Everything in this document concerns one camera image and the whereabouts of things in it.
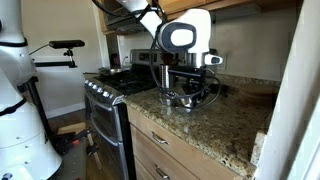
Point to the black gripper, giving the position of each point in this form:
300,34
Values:
195,80

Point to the silver bowl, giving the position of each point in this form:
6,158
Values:
185,101

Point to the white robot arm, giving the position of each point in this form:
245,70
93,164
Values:
25,155

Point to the perforated steel utensil holder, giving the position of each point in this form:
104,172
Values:
166,80

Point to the wooden slotted spoon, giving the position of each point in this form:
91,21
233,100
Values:
168,59

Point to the wooden lower drawers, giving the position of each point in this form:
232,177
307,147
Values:
166,157

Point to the frying pan on stove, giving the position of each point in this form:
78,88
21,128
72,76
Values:
110,71

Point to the stainless steel gas stove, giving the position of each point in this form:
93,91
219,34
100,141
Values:
104,93

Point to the wooden upper cabinet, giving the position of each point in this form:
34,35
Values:
233,6

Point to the wall power outlet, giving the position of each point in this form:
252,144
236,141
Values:
222,66

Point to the black camera on stand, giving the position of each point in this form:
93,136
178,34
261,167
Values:
69,45

